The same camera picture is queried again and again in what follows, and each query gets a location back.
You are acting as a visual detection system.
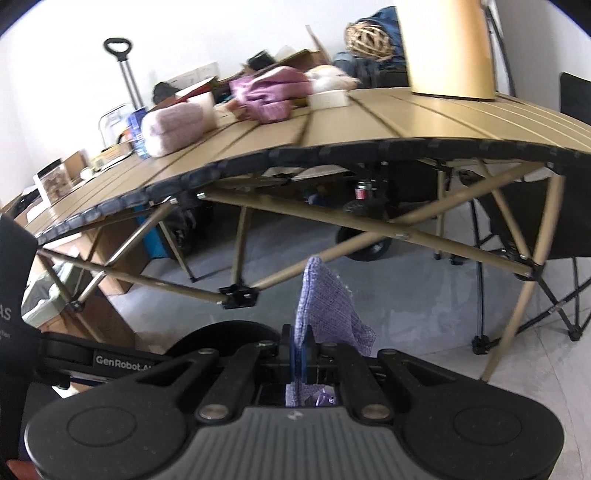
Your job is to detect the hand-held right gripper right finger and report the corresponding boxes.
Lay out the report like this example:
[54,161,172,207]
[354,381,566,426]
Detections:
[308,327,458,423]

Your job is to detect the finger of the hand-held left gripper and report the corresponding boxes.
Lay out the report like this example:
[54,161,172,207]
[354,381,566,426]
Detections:
[39,331,175,394]

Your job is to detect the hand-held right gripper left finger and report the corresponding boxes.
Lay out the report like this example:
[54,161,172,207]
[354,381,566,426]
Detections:
[134,324,308,423]

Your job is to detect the purple mesh cloth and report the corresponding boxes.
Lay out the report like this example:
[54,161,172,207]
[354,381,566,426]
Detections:
[285,256,377,408]

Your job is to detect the black round trash bin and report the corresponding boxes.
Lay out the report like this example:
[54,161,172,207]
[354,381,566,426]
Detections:
[168,320,280,359]

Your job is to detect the white foam block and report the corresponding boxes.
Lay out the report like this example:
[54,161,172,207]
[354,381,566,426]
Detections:
[307,89,350,110]

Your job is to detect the yellow and white plush toy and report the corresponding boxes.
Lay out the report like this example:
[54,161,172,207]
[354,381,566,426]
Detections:
[305,65,363,91]

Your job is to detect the cardboard box with green liner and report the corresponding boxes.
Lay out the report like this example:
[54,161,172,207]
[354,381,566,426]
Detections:
[21,258,137,354]

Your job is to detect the tall cardboard box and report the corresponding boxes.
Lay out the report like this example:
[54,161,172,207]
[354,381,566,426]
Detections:
[69,217,154,297]

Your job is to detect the clear snack jar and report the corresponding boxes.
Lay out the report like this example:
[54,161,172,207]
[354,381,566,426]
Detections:
[34,159,75,206]

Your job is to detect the small cardboard box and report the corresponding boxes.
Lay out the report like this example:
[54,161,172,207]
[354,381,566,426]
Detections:
[62,150,91,179]

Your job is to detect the teal flat board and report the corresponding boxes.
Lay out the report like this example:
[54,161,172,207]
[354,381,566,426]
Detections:
[148,217,179,260]

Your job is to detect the blue printed carton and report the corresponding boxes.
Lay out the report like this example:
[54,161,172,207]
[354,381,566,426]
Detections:
[129,107,151,160]

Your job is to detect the pink sponge block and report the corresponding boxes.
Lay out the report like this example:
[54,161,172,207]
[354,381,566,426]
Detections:
[141,102,218,158]

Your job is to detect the black pouch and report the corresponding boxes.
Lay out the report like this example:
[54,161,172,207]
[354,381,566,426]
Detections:
[152,82,179,105]

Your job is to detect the tan folding slatted table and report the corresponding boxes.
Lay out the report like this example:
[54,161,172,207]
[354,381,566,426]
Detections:
[23,85,591,384]

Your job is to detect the mauve knitted cloth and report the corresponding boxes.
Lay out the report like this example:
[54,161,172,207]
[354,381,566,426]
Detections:
[229,66,310,124]

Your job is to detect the black folding chair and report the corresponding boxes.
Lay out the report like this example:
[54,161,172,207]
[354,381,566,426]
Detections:
[462,71,591,356]

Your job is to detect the black suitcase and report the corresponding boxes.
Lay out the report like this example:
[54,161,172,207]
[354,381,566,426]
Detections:
[332,51,411,89]

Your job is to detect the open cardboard box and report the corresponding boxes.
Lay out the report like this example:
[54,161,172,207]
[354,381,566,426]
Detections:
[272,25,334,71]

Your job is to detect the woven wicker ball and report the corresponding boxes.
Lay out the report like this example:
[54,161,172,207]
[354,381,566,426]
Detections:
[345,21,406,61]

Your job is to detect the tall beige vase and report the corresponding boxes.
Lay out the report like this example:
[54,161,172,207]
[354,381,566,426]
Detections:
[397,0,498,102]

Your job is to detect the blue fabric bag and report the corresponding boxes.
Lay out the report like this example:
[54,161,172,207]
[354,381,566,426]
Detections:
[355,6,408,70]

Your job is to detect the trolley handle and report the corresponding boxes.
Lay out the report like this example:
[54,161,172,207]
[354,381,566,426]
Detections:
[98,38,145,148]

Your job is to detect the white wall socket panel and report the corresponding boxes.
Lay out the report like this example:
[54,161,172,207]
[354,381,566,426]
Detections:
[171,62,219,88]

